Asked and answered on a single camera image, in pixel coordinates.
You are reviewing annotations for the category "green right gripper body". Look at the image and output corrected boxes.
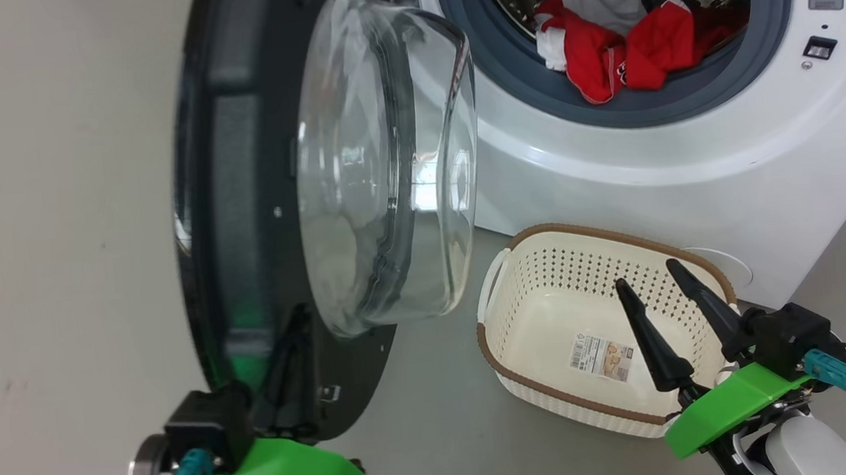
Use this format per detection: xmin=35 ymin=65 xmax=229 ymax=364
xmin=658 ymin=358 xmax=820 ymax=475

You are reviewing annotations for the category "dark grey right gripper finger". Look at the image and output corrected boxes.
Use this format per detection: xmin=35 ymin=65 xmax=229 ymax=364
xmin=664 ymin=252 xmax=756 ymax=367
xmin=614 ymin=272 xmax=696 ymax=396

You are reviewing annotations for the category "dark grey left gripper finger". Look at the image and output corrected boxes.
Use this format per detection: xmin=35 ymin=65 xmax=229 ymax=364
xmin=249 ymin=306 xmax=325 ymax=444

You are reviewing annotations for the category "black round glass washer door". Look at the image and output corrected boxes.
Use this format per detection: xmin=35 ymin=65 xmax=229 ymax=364
xmin=153 ymin=0 xmax=505 ymax=454

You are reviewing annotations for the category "red and white garment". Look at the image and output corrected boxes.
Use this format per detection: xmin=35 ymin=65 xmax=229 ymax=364
xmin=531 ymin=0 xmax=755 ymax=109

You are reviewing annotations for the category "cream perforated basket brown rim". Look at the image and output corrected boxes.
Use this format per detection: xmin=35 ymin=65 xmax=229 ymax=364
xmin=467 ymin=207 xmax=751 ymax=453

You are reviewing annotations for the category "white front-load washing machine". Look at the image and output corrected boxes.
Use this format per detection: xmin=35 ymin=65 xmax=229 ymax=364
xmin=387 ymin=0 xmax=846 ymax=339

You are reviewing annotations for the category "barcode product label sticker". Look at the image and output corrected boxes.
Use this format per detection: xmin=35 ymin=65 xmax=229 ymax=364
xmin=568 ymin=329 xmax=637 ymax=387

